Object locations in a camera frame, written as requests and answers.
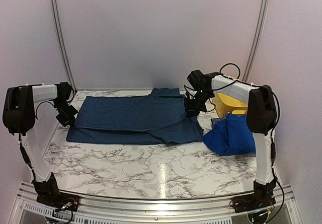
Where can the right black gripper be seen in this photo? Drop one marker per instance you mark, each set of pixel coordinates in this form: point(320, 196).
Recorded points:
point(191, 110)

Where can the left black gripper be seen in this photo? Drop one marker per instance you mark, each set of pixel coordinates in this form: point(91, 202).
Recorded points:
point(70, 120)

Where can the grey-blue garment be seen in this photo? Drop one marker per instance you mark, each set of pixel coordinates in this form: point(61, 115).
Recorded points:
point(157, 118)

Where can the blue pleated skirt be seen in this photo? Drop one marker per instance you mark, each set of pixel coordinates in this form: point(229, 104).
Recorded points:
point(230, 137)

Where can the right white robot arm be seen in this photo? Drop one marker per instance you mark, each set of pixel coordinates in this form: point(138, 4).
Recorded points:
point(262, 118)

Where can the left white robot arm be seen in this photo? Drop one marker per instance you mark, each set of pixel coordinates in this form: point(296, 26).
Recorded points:
point(19, 117)

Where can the blue checked folded shirt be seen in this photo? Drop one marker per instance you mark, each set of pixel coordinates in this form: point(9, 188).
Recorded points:
point(216, 122)

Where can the yellow plastic basket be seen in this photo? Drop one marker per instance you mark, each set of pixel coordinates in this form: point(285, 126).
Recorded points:
point(230, 96)

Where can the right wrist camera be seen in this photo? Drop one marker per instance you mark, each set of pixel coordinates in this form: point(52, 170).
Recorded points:
point(198, 80)

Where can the left aluminium wall profile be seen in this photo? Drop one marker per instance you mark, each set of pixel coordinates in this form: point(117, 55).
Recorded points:
point(61, 43)

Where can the aluminium wall profile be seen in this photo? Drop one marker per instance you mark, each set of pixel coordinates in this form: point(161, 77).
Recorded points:
point(256, 39)
point(61, 43)

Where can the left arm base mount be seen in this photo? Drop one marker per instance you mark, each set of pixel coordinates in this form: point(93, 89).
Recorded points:
point(62, 202)

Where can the aluminium table front rail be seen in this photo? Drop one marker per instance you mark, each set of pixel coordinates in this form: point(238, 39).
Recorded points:
point(100, 209)

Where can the right aluminium wall profile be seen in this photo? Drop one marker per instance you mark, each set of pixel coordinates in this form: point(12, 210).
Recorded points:
point(256, 39)

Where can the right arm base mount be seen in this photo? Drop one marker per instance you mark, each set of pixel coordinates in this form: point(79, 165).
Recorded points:
point(251, 202)

